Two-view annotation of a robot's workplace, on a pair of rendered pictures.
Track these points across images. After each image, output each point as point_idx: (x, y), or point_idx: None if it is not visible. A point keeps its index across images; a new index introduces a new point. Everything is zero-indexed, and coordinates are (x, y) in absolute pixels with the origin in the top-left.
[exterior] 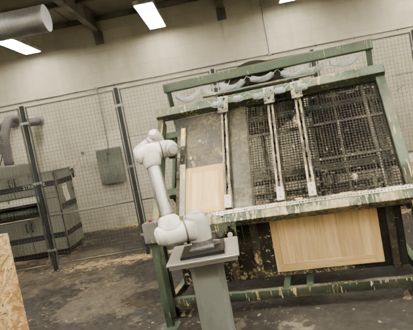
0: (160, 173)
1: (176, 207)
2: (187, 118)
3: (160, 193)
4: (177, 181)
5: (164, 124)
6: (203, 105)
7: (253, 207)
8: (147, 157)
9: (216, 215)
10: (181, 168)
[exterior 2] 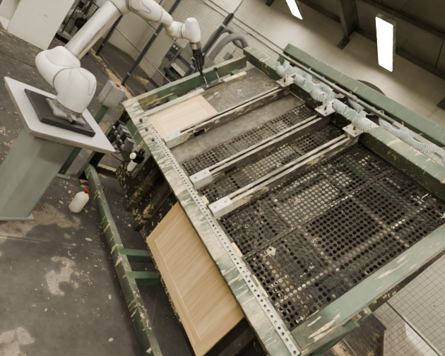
0: (107, 14)
1: None
2: (260, 71)
3: (84, 27)
4: None
5: (244, 61)
6: None
7: (173, 160)
8: None
9: (153, 135)
10: (198, 90)
